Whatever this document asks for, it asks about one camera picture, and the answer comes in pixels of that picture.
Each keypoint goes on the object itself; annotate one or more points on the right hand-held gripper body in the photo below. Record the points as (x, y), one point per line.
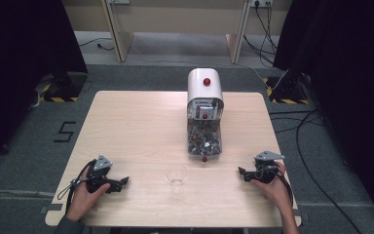
(265, 170)

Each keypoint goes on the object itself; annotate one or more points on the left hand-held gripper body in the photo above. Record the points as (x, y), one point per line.
(98, 178)

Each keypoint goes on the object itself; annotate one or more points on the clear plastic cup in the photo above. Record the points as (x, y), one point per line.
(176, 177)

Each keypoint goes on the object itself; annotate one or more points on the white dispenser with red knobs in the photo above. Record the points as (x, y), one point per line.
(204, 91)

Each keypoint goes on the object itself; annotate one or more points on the person's right hand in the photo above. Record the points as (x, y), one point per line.
(277, 191)

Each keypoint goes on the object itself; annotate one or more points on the person's left hand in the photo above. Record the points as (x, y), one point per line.
(81, 200)

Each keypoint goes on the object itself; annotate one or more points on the black stand base striped tape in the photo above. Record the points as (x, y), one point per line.
(65, 87)
(289, 92)

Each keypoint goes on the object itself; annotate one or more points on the black curtain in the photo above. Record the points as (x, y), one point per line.
(347, 81)
(19, 65)

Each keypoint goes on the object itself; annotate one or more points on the white wall socket with plugs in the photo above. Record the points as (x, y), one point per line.
(261, 2)

